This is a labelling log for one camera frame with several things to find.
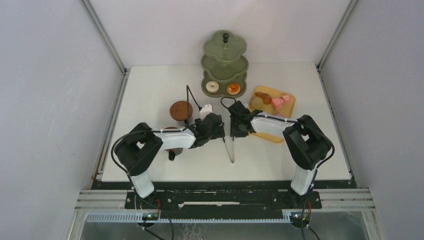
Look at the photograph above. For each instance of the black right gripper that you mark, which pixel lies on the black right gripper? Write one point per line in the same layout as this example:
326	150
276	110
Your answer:
234	132

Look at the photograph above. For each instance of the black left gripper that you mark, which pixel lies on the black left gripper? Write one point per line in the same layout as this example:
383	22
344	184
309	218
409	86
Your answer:
218	132

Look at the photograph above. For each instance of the black metal food tongs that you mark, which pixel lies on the black metal food tongs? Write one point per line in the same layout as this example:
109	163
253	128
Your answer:
229	145

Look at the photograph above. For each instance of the beige round cookie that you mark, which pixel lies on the beige round cookie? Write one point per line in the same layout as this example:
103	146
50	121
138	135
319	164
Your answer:
256	102

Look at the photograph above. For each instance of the orange glazed donut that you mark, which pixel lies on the orange glazed donut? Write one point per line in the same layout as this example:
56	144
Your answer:
233	88

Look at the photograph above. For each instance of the brown croissant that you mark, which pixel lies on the brown croissant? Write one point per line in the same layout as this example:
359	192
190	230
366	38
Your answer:
266	98

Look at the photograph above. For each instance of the white glazed donut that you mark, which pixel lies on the white glazed donut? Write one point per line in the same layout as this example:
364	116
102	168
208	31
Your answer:
212	87

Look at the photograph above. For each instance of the pink swirl cake slice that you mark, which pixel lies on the pink swirl cake slice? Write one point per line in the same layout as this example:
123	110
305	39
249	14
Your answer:
277	103

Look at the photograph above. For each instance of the yellow serving tray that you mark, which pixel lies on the yellow serving tray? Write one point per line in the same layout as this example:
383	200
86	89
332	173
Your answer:
286	109

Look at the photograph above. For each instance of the pink strawberry cake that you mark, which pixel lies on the pink strawberry cake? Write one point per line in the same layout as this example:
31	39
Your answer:
286	98

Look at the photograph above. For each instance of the green three-tier dessert stand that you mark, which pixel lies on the green three-tier dessert stand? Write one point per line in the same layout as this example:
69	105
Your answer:
223	61

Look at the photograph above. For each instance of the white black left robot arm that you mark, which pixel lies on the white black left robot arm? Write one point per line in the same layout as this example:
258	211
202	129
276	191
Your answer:
135	151

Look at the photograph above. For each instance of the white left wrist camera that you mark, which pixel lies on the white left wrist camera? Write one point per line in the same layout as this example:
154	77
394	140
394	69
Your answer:
205	111

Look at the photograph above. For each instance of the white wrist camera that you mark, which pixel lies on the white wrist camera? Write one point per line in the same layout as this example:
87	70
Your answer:
205	111
245	105

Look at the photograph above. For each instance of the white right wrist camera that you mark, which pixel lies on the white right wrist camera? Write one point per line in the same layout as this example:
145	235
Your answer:
245	105

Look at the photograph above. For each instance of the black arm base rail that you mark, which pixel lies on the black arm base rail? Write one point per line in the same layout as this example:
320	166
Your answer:
240	200

